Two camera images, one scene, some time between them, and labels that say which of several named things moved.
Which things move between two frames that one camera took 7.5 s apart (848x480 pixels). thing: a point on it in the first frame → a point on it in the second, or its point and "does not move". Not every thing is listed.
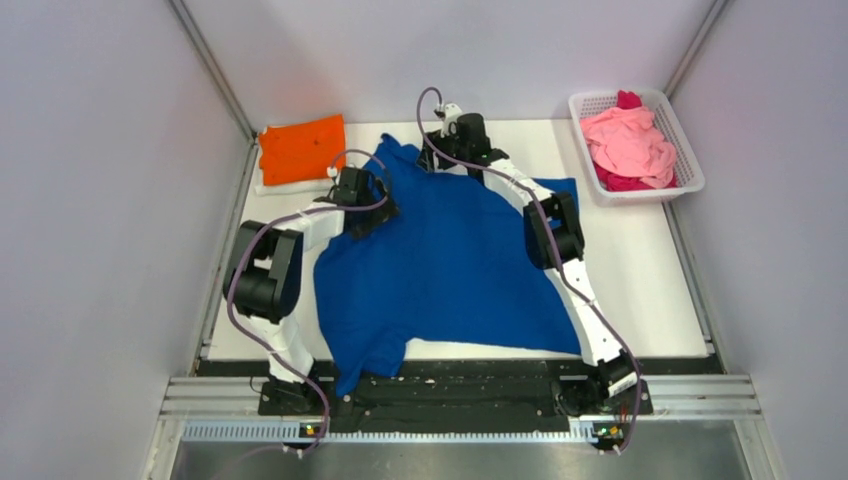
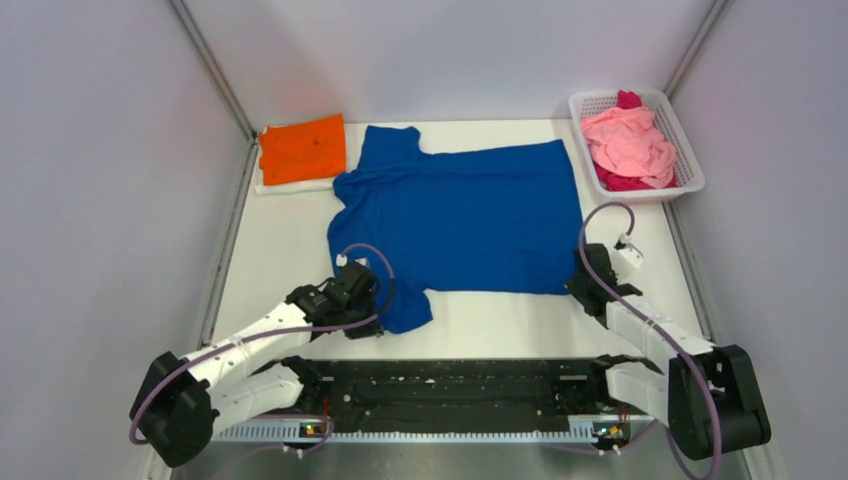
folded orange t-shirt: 303,151 does not move
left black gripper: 382,214 → 364,330
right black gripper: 425,160 → 573,286
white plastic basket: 689,172 does not move
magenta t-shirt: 615,181 does not move
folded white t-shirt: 313,187 does not move
